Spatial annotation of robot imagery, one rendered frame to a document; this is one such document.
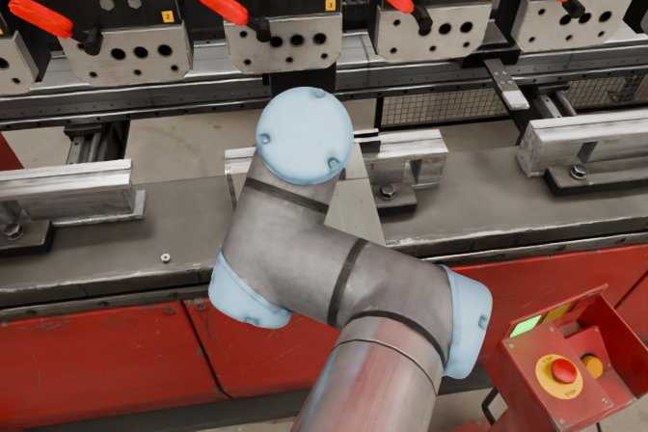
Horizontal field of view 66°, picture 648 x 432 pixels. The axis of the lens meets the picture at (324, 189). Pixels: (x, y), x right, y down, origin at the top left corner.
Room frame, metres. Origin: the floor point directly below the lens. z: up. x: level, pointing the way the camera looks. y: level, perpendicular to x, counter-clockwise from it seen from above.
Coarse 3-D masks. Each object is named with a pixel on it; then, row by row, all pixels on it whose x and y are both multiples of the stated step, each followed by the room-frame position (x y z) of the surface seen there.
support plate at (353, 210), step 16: (352, 160) 0.57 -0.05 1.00; (352, 176) 0.53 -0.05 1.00; (352, 192) 0.50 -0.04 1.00; (368, 192) 0.50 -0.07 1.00; (336, 208) 0.47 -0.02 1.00; (352, 208) 0.47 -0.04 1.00; (368, 208) 0.47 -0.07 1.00; (336, 224) 0.44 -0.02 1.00; (352, 224) 0.44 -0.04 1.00; (368, 224) 0.44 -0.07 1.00; (368, 240) 0.41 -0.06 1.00; (384, 240) 0.41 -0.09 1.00
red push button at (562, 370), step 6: (558, 360) 0.31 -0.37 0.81; (564, 360) 0.31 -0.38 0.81; (552, 366) 0.30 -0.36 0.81; (558, 366) 0.30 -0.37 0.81; (564, 366) 0.30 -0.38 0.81; (570, 366) 0.30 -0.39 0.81; (552, 372) 0.30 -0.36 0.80; (558, 372) 0.29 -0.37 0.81; (564, 372) 0.29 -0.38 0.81; (570, 372) 0.29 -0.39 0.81; (576, 372) 0.30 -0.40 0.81; (558, 378) 0.29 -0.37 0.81; (564, 378) 0.29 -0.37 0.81; (570, 378) 0.29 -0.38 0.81; (576, 378) 0.29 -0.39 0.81
